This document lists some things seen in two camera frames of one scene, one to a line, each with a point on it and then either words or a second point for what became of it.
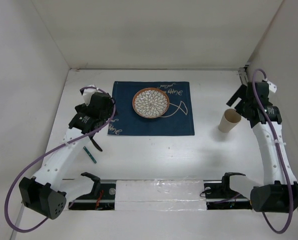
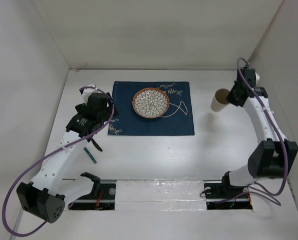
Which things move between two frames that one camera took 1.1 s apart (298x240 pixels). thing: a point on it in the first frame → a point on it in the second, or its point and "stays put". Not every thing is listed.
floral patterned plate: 151,103 stays put
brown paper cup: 231,117 → 219,101
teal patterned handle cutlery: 89,154 stays put
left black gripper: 82,108 stays put
